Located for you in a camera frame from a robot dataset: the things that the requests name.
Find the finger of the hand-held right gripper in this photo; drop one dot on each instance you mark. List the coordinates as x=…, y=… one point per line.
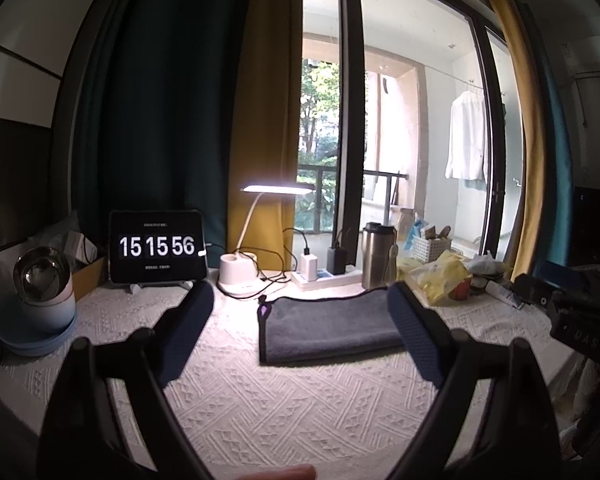
x=529, y=287
x=555, y=271

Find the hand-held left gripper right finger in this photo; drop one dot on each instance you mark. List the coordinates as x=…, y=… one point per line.
x=410, y=327

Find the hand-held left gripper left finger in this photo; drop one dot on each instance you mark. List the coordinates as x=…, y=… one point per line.
x=192, y=317

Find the grey towel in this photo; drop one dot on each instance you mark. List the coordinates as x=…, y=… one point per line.
x=330, y=322

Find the person's left hand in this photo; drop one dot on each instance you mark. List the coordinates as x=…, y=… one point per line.
x=290, y=473

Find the white tube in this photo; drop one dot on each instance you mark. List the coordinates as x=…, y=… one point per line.
x=502, y=294

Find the white plastic bag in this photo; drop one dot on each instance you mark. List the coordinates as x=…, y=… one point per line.
x=485, y=264

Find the yellow plastic bag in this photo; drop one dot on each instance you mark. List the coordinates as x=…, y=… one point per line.
x=442, y=275

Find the small red cup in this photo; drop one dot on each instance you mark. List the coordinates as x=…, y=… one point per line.
x=461, y=291

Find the white tablet stand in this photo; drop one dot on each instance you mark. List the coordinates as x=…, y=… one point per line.
x=136, y=287

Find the white desk lamp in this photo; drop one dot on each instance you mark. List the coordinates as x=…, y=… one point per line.
x=240, y=272

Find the stainless steel tumbler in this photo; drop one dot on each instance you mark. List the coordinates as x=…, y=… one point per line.
x=377, y=257

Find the black tablet clock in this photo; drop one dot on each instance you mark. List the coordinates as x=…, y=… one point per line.
x=157, y=246

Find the white plastic basket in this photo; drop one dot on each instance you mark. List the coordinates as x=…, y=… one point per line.
x=430, y=250

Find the white power strip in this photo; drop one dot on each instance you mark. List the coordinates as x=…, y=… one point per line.
x=332, y=280

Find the black charger plug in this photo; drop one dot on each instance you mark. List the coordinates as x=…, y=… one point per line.
x=336, y=259

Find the teal curtain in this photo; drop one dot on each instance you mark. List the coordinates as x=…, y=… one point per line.
x=555, y=160

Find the cardboard box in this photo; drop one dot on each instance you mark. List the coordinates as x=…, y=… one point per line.
x=89, y=276

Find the white charger plug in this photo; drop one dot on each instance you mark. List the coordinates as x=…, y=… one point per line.
x=309, y=265

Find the white textured tablecloth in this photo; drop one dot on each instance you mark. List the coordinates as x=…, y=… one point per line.
x=290, y=410

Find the yellow curtain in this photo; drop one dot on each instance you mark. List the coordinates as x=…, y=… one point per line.
x=525, y=135
x=265, y=110

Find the white blue humidifier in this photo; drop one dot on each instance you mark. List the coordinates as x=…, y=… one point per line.
x=42, y=300

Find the white hanging shirt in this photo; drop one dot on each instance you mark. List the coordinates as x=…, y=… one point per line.
x=467, y=135

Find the black balcony railing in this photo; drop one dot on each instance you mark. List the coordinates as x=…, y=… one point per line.
x=320, y=190

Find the dark green curtain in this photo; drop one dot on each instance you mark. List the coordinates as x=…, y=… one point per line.
x=165, y=100

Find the black monitor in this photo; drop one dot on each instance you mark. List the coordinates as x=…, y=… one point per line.
x=10, y=185

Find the black door frame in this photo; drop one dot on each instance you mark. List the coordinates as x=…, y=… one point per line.
x=349, y=110

